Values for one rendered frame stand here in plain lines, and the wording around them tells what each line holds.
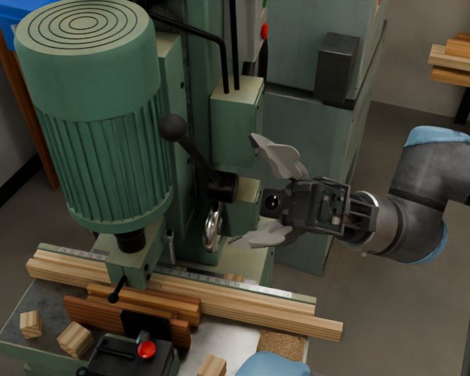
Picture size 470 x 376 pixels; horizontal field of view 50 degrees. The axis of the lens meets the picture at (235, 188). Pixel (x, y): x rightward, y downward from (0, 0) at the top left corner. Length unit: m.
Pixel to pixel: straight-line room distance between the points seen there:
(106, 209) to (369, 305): 1.60
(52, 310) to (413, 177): 0.75
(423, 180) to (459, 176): 0.05
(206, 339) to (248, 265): 0.29
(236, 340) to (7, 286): 1.53
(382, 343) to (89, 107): 1.69
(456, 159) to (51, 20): 0.60
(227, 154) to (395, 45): 2.27
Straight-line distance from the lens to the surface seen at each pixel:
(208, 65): 0.87
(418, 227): 0.81
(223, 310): 1.03
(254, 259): 1.26
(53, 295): 1.14
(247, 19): 0.92
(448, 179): 0.82
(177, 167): 0.90
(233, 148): 0.94
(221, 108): 0.90
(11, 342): 1.11
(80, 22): 0.70
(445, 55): 2.63
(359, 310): 2.19
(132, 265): 0.93
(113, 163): 0.71
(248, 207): 1.01
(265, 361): 0.37
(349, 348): 2.09
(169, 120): 0.60
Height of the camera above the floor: 1.79
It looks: 44 degrees down
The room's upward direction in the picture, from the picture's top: straight up
